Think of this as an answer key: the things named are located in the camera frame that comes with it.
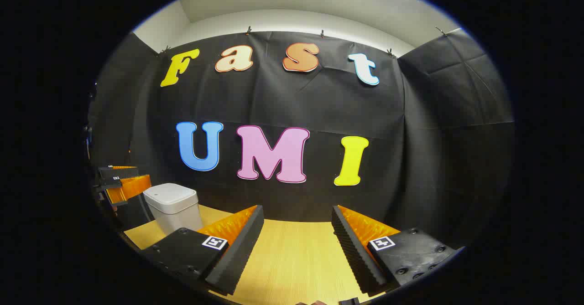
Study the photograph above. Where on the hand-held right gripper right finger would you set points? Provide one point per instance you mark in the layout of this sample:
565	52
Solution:
358	259

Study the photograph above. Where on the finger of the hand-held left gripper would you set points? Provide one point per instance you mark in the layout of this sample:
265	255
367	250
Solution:
116	173
130	188

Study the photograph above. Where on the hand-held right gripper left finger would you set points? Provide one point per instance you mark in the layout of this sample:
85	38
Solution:
237	255

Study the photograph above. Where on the white desktop garbage bin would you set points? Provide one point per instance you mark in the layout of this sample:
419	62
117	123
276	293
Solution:
175	209

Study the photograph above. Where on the wooden desktop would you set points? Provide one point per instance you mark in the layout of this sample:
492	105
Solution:
296	250

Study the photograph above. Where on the black backdrop cloth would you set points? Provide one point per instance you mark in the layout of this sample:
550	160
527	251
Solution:
319	104

